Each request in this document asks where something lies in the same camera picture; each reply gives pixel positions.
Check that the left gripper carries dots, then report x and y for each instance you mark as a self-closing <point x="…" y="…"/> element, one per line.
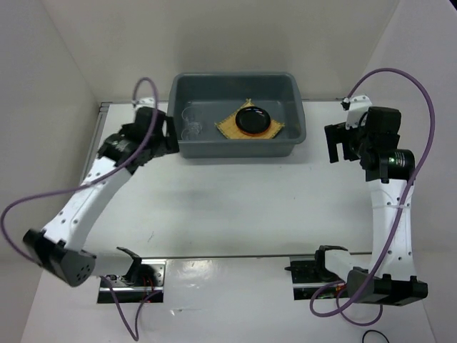
<point x="171" y="143"/>

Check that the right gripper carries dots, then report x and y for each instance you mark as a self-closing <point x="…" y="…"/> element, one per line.
<point x="338" y="133"/>

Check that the clear plastic cup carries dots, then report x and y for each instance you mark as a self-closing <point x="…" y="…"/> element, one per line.
<point x="192" y="131"/>
<point x="191" y="117"/>

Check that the black plate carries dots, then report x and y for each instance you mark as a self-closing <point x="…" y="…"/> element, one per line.
<point x="253" y="119"/>

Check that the orange plate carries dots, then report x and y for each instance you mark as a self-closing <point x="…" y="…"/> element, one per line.
<point x="244" y="133"/>

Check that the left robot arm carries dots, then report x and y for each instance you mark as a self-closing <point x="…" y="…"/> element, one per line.
<point x="58" y="247"/>

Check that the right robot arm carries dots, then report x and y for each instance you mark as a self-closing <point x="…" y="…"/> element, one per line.
<point x="370" y="136"/>

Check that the grey plastic bin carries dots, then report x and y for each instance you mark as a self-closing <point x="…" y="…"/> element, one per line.
<point x="219" y="94"/>

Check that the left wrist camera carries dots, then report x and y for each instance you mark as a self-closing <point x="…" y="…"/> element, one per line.
<point x="143" y="102"/>

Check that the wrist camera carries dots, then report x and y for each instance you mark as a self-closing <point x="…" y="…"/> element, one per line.
<point x="356" y="108"/>
<point x="143" y="102"/>

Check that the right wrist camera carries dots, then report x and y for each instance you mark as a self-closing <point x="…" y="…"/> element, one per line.
<point x="356" y="108"/>

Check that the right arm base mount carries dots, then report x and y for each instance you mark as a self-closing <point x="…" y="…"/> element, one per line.
<point x="306" y="278"/>

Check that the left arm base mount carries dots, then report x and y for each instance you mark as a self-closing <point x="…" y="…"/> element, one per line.
<point x="149" y="285"/>

